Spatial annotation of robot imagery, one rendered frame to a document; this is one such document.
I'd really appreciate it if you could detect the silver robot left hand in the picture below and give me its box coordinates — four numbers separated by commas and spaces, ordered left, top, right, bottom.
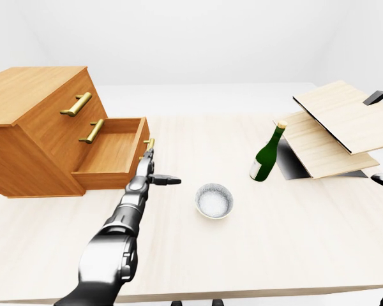
124, 148, 182, 193

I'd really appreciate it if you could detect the wooden cabinet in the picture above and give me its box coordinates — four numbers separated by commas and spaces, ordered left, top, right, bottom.
0, 66, 109, 199

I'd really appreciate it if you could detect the patterned grey white bowl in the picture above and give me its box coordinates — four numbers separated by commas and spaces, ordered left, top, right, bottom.
195, 182, 234, 221

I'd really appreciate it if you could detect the pale wooden board black edge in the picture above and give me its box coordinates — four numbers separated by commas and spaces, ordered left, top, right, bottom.
292, 80, 383, 156

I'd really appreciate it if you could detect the black block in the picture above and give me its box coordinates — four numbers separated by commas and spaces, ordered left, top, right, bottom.
362, 91, 383, 107

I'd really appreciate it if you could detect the green glass bottle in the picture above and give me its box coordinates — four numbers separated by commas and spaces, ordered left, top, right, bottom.
249, 120, 289, 183

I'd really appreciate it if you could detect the small brass drawer handle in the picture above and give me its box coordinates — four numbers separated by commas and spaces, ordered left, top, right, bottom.
138, 137, 156, 160

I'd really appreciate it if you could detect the medium brass drawer handle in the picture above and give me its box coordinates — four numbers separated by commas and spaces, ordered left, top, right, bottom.
78, 119, 105, 145

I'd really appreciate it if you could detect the wooden drawer with medium handle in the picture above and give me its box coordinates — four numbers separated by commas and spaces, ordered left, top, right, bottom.
40, 117, 109, 175

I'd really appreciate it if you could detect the large brass drawer handle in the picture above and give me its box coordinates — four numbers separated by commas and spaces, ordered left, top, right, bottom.
59, 91, 93, 118

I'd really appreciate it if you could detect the wooden drawer with large handle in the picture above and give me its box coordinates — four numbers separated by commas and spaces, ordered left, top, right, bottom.
12, 68, 109, 154

